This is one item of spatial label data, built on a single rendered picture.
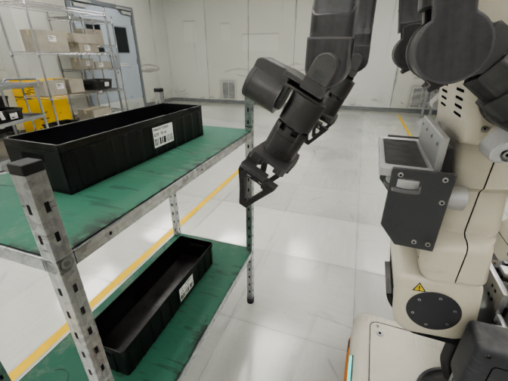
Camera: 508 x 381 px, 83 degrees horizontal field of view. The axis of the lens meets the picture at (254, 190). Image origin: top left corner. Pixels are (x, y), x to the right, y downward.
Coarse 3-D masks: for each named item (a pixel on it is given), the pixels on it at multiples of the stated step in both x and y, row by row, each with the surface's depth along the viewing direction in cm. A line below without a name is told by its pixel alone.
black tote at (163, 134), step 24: (96, 120) 85; (120, 120) 94; (144, 120) 81; (168, 120) 90; (192, 120) 103; (24, 144) 62; (48, 144) 59; (72, 144) 62; (96, 144) 67; (120, 144) 74; (144, 144) 82; (168, 144) 92; (48, 168) 62; (72, 168) 62; (96, 168) 68; (120, 168) 75; (72, 192) 63
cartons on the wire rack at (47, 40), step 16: (48, 32) 365; (64, 32) 383; (32, 48) 364; (48, 48) 368; (64, 48) 386; (80, 48) 410; (96, 48) 436; (48, 80) 388; (64, 80) 403; (80, 80) 417; (80, 112) 448; (96, 112) 448
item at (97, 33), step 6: (78, 30) 500; (84, 30) 497; (90, 30) 507; (96, 30) 519; (96, 36) 520; (102, 36) 533; (96, 42) 522; (102, 42) 534; (72, 60) 504; (78, 60) 501; (84, 60) 507; (72, 66) 508; (78, 66) 506; (84, 66) 509; (96, 66) 533; (102, 66) 544; (108, 66) 556
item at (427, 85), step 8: (496, 24) 31; (504, 24) 31; (496, 32) 32; (504, 32) 31; (496, 40) 32; (504, 40) 32; (496, 48) 32; (504, 48) 32; (408, 56) 39; (496, 56) 32; (488, 64) 33; (416, 72) 37; (480, 72) 33; (424, 80) 40; (432, 88) 36
